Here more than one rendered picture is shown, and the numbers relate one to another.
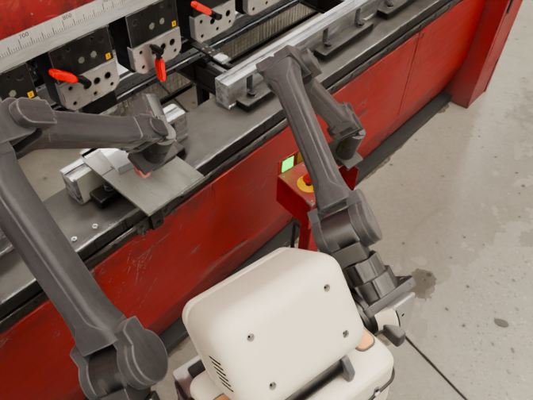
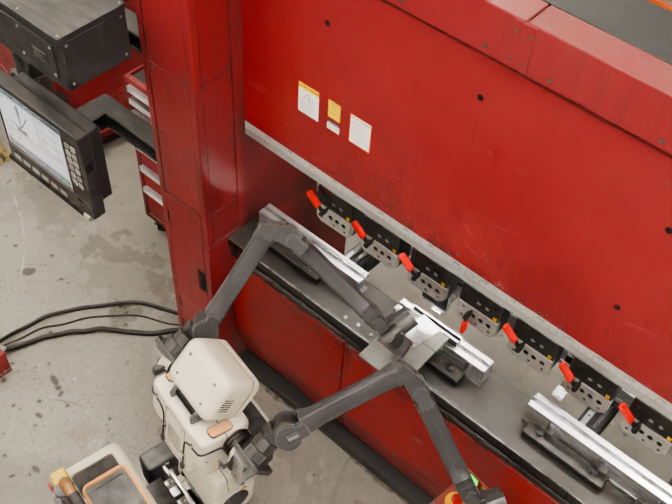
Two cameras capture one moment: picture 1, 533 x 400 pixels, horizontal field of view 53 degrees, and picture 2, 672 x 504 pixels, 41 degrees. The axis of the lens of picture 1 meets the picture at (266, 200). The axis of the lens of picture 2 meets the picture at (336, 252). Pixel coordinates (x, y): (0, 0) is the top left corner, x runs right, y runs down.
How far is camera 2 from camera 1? 2.16 m
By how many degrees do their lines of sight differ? 54
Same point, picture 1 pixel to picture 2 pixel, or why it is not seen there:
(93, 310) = (217, 301)
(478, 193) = not seen: outside the picture
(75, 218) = not seen: hidden behind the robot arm
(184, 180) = not seen: hidden behind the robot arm
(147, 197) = (374, 351)
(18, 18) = (407, 222)
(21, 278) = (325, 301)
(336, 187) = (306, 413)
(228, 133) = (487, 419)
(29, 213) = (246, 259)
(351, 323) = (204, 405)
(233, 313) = (199, 344)
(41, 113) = (297, 247)
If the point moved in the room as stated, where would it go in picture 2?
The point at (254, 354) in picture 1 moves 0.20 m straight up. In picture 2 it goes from (185, 358) to (180, 316)
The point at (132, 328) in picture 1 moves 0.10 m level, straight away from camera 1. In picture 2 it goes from (213, 320) to (244, 309)
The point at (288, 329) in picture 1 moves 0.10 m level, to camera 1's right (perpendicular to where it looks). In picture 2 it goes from (196, 371) to (192, 402)
